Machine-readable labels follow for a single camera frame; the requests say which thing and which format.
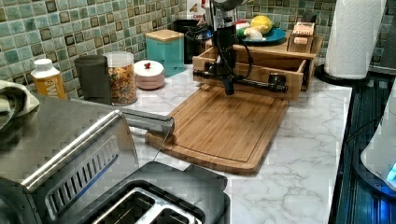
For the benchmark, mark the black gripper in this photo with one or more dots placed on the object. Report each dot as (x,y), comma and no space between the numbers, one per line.
(223,40)

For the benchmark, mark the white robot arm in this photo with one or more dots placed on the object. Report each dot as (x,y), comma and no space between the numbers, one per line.
(223,17)

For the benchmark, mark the wooden drawer cabinet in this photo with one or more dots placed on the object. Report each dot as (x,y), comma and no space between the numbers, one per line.
(276,56)

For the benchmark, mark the bamboo cutting board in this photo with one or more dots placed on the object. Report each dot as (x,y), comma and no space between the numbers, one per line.
(225,133)

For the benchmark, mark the black utensil holder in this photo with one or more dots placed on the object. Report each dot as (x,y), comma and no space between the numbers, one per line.
(195,36)

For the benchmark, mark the toy peeled banana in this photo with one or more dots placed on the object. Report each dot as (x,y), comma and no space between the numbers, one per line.
(253,34)

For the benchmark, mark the toy watermelon slice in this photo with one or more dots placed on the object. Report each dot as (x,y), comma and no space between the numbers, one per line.
(241,26)

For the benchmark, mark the blue plate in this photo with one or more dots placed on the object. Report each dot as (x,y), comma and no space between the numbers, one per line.
(275,36)

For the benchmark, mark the yellow toy lemon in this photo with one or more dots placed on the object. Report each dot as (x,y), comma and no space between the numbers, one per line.
(262,24)

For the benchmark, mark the teal canister with wooden lid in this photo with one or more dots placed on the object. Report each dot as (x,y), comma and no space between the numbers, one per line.
(166,47)

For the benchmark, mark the pink pot with white lid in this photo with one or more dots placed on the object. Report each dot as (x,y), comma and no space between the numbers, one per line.
(149,75)

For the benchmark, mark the oat bites cereal box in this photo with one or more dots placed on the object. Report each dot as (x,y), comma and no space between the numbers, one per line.
(195,9)

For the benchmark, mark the brown Stash tea box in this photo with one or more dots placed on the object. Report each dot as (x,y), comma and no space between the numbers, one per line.
(303,32)

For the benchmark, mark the black paper towel holder base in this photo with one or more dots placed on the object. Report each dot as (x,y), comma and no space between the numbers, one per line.
(322,75)

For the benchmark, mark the clear cereal jar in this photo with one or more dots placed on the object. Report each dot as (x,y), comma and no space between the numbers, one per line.
(121,75)

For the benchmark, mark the black two-slot toaster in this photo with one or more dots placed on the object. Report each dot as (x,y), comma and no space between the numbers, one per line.
(156,193)

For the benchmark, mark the dark grey cup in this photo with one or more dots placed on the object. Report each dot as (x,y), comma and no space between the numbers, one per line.
(94,78)

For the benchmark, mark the white paper towel roll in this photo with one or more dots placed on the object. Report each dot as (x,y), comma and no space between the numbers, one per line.
(355,27)

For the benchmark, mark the white-capped orange bottle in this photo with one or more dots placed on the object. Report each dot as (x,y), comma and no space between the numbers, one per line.
(48,80)

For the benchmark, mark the stainless toaster oven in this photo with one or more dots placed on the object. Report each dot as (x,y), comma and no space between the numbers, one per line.
(59,158)

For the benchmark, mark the beige folded cloth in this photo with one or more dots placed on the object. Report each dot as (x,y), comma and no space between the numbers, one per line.
(15,101)

